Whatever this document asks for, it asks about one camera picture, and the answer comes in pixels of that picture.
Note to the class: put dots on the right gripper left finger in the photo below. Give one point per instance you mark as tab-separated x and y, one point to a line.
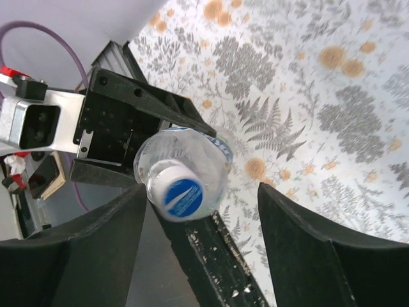
87	261

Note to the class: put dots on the floral table cloth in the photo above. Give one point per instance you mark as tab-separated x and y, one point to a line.
313	96

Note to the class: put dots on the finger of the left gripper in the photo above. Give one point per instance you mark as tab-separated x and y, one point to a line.
173	109
96	173

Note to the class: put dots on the black base beam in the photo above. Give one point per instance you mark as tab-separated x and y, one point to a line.
215	269

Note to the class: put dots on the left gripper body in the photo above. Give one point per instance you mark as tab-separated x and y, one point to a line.
118	114

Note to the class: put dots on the clear bottle silver label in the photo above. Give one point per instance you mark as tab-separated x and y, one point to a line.
210	158

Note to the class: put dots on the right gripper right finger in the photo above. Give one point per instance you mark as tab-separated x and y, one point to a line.
316	262

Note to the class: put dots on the white blue bottle cap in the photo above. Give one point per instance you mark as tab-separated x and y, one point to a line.
175	190

